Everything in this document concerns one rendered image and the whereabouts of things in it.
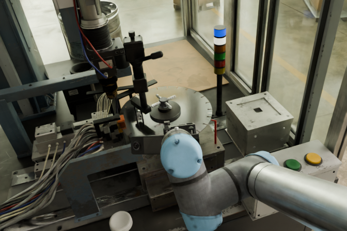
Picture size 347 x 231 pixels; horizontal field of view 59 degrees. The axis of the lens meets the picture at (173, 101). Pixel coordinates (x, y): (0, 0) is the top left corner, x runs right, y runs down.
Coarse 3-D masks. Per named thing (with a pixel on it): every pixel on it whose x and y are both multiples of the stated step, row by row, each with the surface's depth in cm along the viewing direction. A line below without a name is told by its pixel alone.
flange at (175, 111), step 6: (168, 102) 110; (174, 102) 110; (156, 108) 107; (162, 108) 105; (168, 108) 104; (174, 108) 106; (180, 108) 106; (150, 114) 105; (156, 114) 104; (162, 114) 104; (168, 114) 104; (174, 114) 104; (156, 120) 103; (162, 120) 102; (168, 120) 103
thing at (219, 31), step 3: (216, 27) 111; (219, 27) 111; (222, 27) 111; (225, 27) 111; (216, 30) 110; (219, 30) 110; (222, 30) 110; (225, 30) 111; (216, 33) 111; (219, 33) 110; (222, 33) 110; (225, 33) 111; (216, 36) 111; (219, 36) 111; (222, 36) 111
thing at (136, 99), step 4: (144, 48) 88; (140, 96) 97; (144, 96) 97; (132, 100) 103; (136, 100) 103; (140, 100) 98; (144, 100) 98; (132, 104) 104; (136, 104) 101; (140, 104) 99; (144, 104) 98; (140, 108) 100; (144, 108) 99; (148, 108) 99; (136, 112) 106; (144, 112) 99; (148, 112) 100
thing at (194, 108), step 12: (168, 96) 114; (180, 96) 114; (192, 96) 113; (204, 96) 112; (132, 108) 110; (192, 108) 107; (204, 108) 107; (132, 120) 105; (144, 120) 104; (180, 120) 102; (192, 120) 102; (204, 120) 101; (132, 132) 100; (144, 132) 99; (156, 132) 99
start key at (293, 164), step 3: (288, 159) 90; (291, 159) 90; (294, 159) 90; (288, 162) 89; (291, 162) 89; (294, 162) 89; (297, 162) 89; (288, 165) 88; (291, 165) 88; (294, 165) 88; (297, 165) 88; (288, 168) 88; (291, 168) 88; (294, 168) 87; (297, 168) 87
